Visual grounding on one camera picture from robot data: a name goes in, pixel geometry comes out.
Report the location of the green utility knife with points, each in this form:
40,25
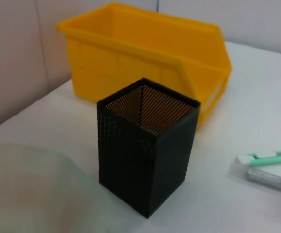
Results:
271,159

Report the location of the grey pen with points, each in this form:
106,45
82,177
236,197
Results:
271,178

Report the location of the green glass fruit plate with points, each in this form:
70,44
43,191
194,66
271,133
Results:
33,182

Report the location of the black mesh pen holder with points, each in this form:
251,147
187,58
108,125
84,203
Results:
142,165

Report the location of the yellow plastic bin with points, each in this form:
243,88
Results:
130,63

